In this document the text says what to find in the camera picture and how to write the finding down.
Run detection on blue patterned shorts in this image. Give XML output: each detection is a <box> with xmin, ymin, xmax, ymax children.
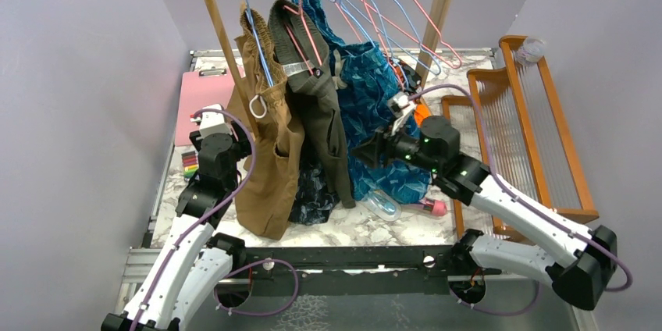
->
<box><xmin>291</xmin><ymin>0</ymin><xmax>430</xmax><ymax>204</ymax></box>

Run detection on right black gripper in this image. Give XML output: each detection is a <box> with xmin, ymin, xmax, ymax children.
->
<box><xmin>350</xmin><ymin>114</ymin><xmax>442</xmax><ymax>174</ymax></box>

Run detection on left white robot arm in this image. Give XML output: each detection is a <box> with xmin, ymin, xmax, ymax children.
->
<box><xmin>101</xmin><ymin>132</ymin><xmax>255</xmax><ymax>330</ymax></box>

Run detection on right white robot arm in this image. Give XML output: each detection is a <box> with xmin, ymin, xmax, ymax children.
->
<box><xmin>351</xmin><ymin>116</ymin><xmax>618</xmax><ymax>311</ymax></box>

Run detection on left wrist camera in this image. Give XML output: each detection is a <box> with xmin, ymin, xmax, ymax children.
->
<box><xmin>190</xmin><ymin>107</ymin><xmax>233</xmax><ymax>139</ymax></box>

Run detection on marker set pack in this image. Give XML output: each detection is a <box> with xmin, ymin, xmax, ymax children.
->
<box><xmin>181</xmin><ymin>151</ymin><xmax>199</xmax><ymax>179</ymax></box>

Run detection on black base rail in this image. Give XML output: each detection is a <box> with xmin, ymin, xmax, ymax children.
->
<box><xmin>214</xmin><ymin>245</ymin><xmax>477</xmax><ymax>300</ymax></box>

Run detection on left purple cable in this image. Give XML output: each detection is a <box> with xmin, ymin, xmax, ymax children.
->
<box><xmin>126</xmin><ymin>107</ymin><xmax>258</xmax><ymax>331</ymax></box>

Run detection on orange camo shorts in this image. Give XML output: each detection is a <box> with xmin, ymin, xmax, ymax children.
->
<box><xmin>393</xmin><ymin>59</ymin><xmax>431</xmax><ymax>128</ymax></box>

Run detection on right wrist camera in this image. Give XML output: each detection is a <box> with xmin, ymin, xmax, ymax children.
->
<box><xmin>387</xmin><ymin>91</ymin><xmax>416</xmax><ymax>136</ymax></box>

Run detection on dark patterned shorts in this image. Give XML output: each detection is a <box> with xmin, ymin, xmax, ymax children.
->
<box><xmin>288</xmin><ymin>138</ymin><xmax>340</xmax><ymax>226</ymax></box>

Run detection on dark green shorts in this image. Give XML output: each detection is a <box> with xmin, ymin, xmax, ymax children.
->
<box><xmin>268</xmin><ymin>0</ymin><xmax>356</xmax><ymax>208</ymax></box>

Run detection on tan brown shorts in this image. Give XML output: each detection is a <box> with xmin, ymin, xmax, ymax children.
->
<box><xmin>229</xmin><ymin>3</ymin><xmax>304</xmax><ymax>240</ymax></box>

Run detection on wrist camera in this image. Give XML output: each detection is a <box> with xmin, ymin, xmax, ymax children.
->
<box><xmin>387</xmin><ymin>91</ymin><xmax>416</xmax><ymax>136</ymax></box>
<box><xmin>190</xmin><ymin>107</ymin><xmax>233</xmax><ymax>139</ymax></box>

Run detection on wooden drying rack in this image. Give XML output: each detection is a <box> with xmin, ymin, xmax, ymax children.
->
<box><xmin>441</xmin><ymin>35</ymin><xmax>600</xmax><ymax>224</ymax></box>

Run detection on pink clipboard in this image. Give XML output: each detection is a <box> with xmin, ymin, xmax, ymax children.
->
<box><xmin>174</xmin><ymin>70</ymin><xmax>234</xmax><ymax>147</ymax></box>

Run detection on pink capped pencil tube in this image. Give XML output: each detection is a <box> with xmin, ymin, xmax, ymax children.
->
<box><xmin>414</xmin><ymin>198</ymin><xmax>447</xmax><ymax>217</ymax></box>

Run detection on purple cable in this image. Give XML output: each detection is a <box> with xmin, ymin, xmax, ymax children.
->
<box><xmin>408</xmin><ymin>84</ymin><xmax>634</xmax><ymax>294</ymax></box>
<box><xmin>126</xmin><ymin>107</ymin><xmax>258</xmax><ymax>331</ymax></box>

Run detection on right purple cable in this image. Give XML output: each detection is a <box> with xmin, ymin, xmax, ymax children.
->
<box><xmin>408</xmin><ymin>84</ymin><xmax>634</xmax><ymax>294</ymax></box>

